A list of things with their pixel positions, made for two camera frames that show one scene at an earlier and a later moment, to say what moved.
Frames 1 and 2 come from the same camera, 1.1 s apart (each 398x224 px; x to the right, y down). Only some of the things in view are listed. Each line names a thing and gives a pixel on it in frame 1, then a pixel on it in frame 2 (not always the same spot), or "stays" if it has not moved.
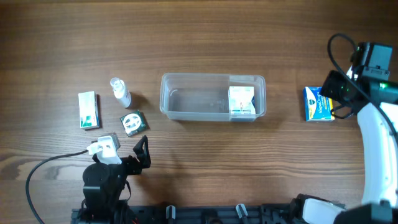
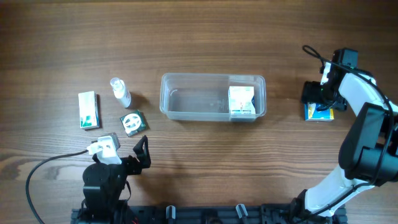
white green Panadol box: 88,110 stays
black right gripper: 331,86 → 311,93
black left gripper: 134,163 stays
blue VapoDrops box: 317,106 stays
